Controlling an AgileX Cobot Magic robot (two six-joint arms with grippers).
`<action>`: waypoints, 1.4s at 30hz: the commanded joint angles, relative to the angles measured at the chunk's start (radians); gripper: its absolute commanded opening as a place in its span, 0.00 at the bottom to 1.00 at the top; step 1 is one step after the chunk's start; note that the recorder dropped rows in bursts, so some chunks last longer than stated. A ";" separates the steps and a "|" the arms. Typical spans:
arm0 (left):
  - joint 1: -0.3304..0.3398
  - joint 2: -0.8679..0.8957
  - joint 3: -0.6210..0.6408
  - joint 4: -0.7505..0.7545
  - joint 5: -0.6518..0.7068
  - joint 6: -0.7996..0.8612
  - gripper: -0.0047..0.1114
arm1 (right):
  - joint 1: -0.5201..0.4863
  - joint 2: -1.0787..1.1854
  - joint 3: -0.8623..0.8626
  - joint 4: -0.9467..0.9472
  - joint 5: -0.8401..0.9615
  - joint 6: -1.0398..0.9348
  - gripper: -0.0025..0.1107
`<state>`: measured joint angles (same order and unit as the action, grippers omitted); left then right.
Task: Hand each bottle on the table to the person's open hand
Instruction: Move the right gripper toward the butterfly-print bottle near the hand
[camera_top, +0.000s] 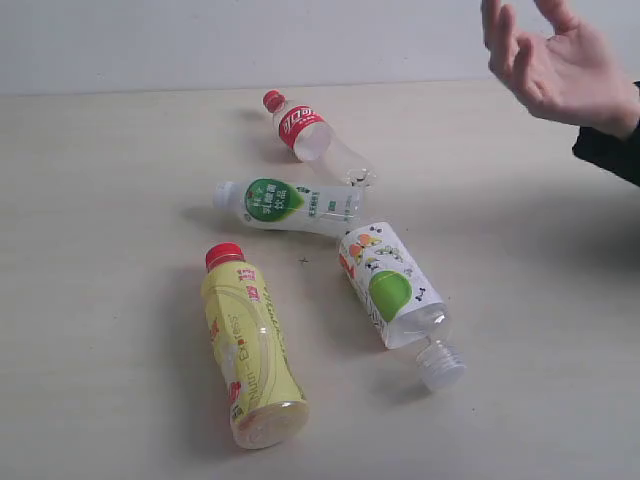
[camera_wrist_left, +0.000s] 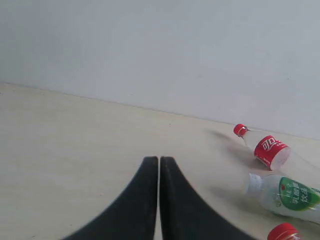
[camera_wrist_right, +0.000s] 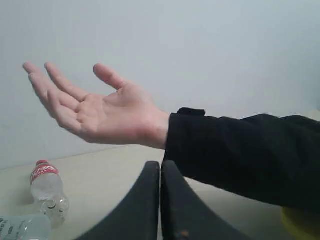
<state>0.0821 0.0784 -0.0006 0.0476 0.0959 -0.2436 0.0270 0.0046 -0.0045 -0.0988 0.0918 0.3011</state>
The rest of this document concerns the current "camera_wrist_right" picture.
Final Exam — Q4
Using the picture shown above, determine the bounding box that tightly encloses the clear bottle red label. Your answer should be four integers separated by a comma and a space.
29, 160, 70, 228

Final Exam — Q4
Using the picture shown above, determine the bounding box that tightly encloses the open bare human hand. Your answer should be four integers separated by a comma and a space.
23, 62, 170, 149

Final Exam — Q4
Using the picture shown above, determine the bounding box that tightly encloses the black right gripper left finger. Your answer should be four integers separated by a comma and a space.
78, 161, 160, 240

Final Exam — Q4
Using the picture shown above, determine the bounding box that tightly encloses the black sleeved forearm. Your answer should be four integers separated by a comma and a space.
164, 108, 320, 212

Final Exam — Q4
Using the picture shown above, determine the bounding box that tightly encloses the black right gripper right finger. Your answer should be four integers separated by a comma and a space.
160, 160, 250, 240

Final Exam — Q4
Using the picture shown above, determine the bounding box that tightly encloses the white bottle green label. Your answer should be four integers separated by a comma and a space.
0, 213, 52, 240

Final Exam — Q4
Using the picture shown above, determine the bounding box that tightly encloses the yellow bottle red cap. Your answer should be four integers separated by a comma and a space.
281, 207, 320, 240

